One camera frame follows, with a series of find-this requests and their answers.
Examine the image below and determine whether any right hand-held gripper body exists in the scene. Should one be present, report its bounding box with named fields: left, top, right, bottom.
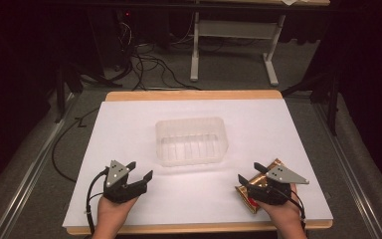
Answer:
left=246, top=165, right=310, bottom=206

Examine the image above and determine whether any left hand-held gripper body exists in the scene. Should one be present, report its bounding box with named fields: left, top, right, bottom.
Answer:
left=102, top=159, right=148, bottom=204

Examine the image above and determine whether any gold foil snack packet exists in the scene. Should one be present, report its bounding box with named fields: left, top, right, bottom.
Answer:
left=234, top=157, right=286, bottom=215

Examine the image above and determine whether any clear plastic container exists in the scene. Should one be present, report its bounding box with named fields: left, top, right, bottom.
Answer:
left=154, top=116, right=230, bottom=168

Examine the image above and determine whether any person's right hand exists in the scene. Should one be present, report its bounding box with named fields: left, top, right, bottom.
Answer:
left=256, top=183, right=308, bottom=234

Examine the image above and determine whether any person's left hand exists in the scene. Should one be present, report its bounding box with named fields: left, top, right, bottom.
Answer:
left=94, top=195, right=140, bottom=234

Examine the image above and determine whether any white board with wood edge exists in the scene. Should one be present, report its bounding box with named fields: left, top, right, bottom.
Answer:
left=62, top=98, right=334, bottom=229

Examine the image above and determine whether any black metal stand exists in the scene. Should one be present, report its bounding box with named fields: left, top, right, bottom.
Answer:
left=280, top=70, right=342, bottom=137
left=53, top=61, right=124, bottom=124

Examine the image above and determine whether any dark computer tower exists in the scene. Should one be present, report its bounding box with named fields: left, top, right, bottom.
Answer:
left=111, top=8, right=137, bottom=73

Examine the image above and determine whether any light wooden desk top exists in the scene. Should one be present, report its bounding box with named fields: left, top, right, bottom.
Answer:
left=197, top=0, right=331, bottom=7

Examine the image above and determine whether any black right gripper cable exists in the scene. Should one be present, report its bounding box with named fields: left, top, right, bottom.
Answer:
left=288, top=189, right=308, bottom=231

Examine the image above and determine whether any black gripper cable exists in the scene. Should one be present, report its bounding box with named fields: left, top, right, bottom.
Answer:
left=85, top=166, right=109, bottom=235
left=288, top=189, right=308, bottom=231

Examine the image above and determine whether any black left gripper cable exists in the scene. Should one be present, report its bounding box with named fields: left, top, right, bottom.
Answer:
left=85, top=166, right=109, bottom=235

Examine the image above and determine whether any long black floor cable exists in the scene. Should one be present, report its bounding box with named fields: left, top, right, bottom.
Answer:
left=51, top=107, right=101, bottom=184

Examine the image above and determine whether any silver metal floor rail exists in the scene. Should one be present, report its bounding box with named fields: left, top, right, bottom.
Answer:
left=0, top=92, right=78, bottom=239
left=312, top=102, right=382, bottom=239

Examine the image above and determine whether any bundle of black floor cables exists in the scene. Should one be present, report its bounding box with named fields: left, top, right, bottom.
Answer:
left=117, top=19, right=203, bottom=92

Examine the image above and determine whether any white metal desk frame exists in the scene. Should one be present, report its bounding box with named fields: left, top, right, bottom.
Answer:
left=189, top=11, right=287, bottom=88

